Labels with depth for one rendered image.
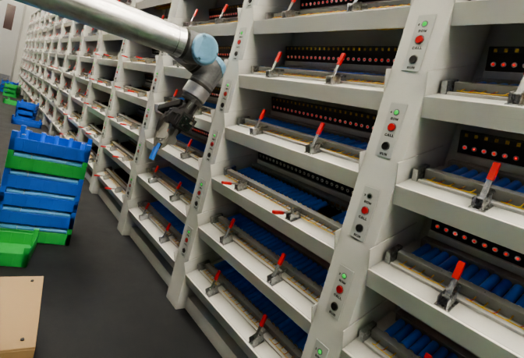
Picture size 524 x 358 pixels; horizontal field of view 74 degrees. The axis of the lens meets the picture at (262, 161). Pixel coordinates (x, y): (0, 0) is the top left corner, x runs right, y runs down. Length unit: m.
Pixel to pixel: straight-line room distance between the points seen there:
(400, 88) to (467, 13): 0.18
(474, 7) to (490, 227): 0.42
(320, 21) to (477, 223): 0.67
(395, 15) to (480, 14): 0.19
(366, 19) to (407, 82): 0.22
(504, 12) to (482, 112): 0.19
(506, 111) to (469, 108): 0.06
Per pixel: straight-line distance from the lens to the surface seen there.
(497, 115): 0.76
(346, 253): 0.86
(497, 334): 0.77
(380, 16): 0.95
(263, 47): 1.36
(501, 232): 0.73
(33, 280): 1.27
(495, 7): 0.84
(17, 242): 1.86
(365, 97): 0.89
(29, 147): 1.76
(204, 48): 1.08
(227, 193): 1.23
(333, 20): 1.05
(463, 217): 0.75
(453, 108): 0.79
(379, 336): 0.92
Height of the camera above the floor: 0.78
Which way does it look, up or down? 6 degrees down
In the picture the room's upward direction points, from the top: 16 degrees clockwise
